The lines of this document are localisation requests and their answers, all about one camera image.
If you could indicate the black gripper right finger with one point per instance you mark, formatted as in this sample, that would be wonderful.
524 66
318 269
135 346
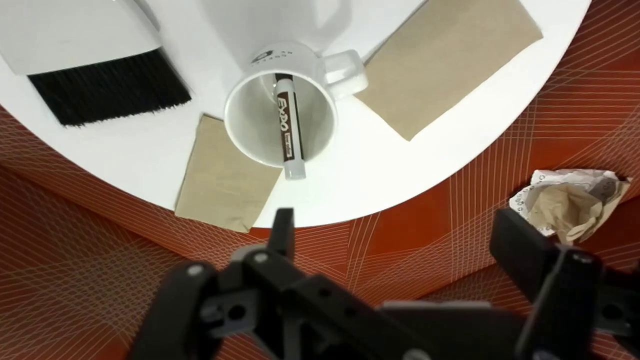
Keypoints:
567 292

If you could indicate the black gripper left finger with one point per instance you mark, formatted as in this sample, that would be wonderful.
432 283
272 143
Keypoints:
280 306

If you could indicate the white ceramic mug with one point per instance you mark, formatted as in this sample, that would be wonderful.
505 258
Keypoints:
252 121

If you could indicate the crumpled beige paper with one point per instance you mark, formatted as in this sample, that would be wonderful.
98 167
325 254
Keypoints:
567 207

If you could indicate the small beige paper sheet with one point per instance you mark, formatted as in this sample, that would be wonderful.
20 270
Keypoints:
220 180

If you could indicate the orange patterned sofa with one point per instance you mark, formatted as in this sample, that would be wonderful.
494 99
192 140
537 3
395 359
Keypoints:
100 267

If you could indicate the large beige paper sheet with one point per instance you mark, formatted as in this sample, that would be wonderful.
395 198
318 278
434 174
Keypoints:
440 60

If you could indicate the white brush with black bristles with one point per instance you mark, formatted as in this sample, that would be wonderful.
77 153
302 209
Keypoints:
106 91

